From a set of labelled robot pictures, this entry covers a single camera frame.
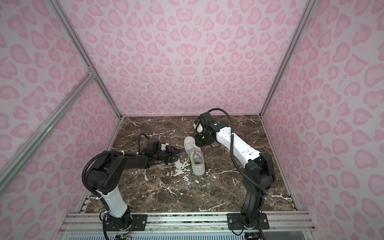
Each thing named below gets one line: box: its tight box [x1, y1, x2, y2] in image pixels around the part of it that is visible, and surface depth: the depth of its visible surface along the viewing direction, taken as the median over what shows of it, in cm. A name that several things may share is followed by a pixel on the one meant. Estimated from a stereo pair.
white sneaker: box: [184, 136, 206, 176], surface depth 90 cm
